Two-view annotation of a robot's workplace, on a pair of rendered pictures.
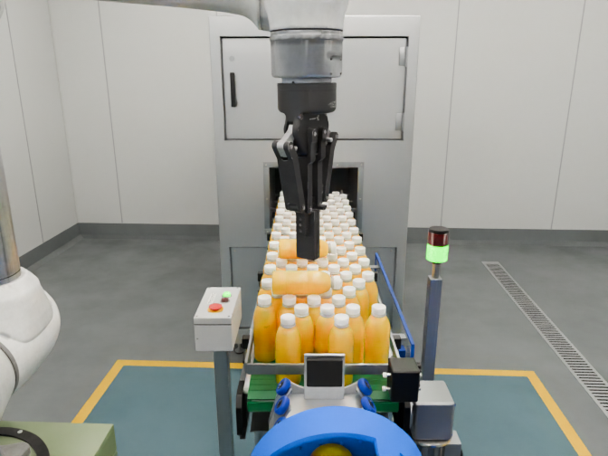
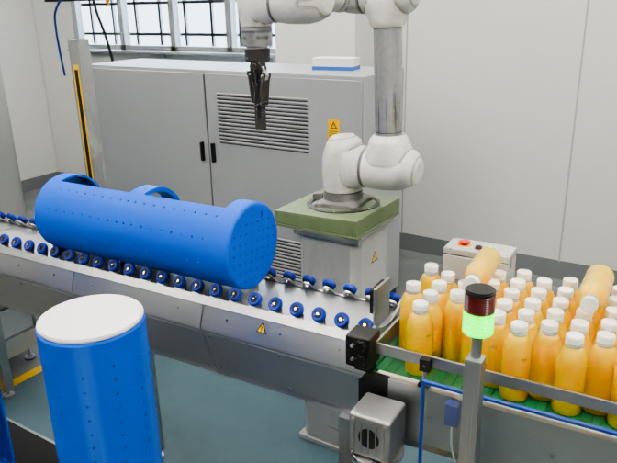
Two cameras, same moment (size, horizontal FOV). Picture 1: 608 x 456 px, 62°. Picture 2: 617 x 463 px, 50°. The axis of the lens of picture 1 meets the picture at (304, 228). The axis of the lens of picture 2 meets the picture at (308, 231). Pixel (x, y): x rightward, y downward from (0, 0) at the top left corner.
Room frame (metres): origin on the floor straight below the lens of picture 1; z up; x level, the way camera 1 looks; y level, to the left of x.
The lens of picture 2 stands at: (1.78, -1.65, 1.82)
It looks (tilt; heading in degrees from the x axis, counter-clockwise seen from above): 19 degrees down; 120
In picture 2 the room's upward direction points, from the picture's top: 1 degrees counter-clockwise
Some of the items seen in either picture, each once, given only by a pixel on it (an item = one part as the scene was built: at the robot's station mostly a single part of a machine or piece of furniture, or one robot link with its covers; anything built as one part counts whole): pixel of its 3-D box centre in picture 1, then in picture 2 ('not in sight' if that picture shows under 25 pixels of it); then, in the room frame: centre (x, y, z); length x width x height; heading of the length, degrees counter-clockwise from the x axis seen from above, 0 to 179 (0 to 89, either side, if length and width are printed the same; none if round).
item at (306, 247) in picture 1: (306, 234); not in sight; (0.66, 0.00, 1.50); 0.03 x 0.01 x 0.07; 58
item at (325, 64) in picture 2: not in sight; (336, 64); (0.03, 1.70, 1.48); 0.24 x 0.12 x 0.08; 5
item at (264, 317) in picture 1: (265, 329); not in sight; (1.33, 0.11, 0.99); 0.07 x 0.07 x 0.18
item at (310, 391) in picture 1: (324, 377); (379, 302); (1.08, -0.05, 0.99); 0.10 x 0.02 x 0.12; 90
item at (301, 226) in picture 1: (299, 219); not in sight; (0.65, 0.01, 1.52); 0.03 x 0.01 x 0.05; 148
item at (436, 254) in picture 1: (437, 251); (477, 321); (1.47, -0.41, 1.18); 0.06 x 0.06 x 0.05
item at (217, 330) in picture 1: (219, 317); (479, 261); (1.29, 0.24, 1.05); 0.20 x 0.10 x 0.10; 0
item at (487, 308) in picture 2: (438, 237); (479, 301); (1.47, -0.41, 1.23); 0.06 x 0.06 x 0.04
